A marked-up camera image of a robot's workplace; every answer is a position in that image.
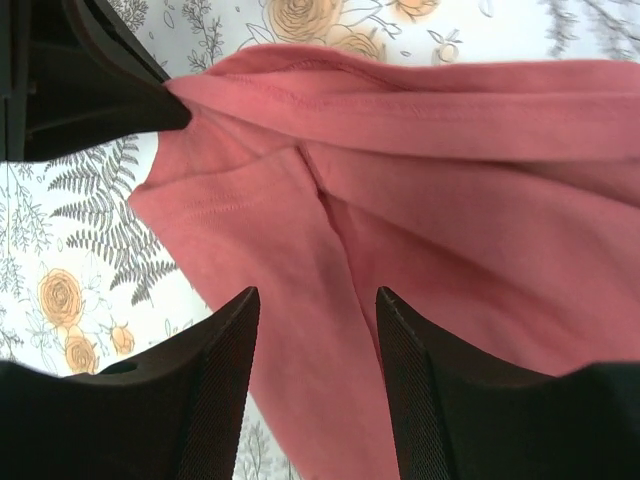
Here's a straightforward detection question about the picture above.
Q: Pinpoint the salmon pink t shirt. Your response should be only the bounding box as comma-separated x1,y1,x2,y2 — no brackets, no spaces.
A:
129,44,639,479

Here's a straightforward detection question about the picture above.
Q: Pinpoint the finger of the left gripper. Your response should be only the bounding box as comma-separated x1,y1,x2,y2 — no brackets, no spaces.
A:
1,0,191,162

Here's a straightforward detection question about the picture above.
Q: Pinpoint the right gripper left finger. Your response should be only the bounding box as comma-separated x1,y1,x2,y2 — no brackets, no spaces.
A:
1,287,260,480

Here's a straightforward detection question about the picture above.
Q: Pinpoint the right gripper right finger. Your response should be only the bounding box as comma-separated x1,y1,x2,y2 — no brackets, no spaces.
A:
376,287,639,480

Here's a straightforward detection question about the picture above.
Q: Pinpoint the floral patterned table mat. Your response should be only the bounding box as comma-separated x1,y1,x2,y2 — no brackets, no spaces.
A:
1,1,639,479

